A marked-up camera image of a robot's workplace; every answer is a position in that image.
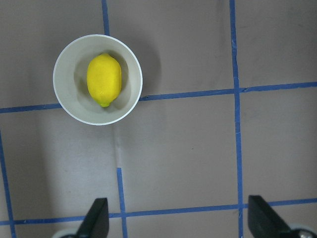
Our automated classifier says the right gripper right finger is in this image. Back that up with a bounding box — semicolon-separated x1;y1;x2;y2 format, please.
248;195;317;238

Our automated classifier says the white ceramic bowl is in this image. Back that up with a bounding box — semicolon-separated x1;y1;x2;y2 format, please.
53;34;143;125

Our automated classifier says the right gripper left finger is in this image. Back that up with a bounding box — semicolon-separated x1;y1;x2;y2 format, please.
53;197;110;238

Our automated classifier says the yellow lemon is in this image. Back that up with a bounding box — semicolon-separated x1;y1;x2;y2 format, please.
87;53;122;108

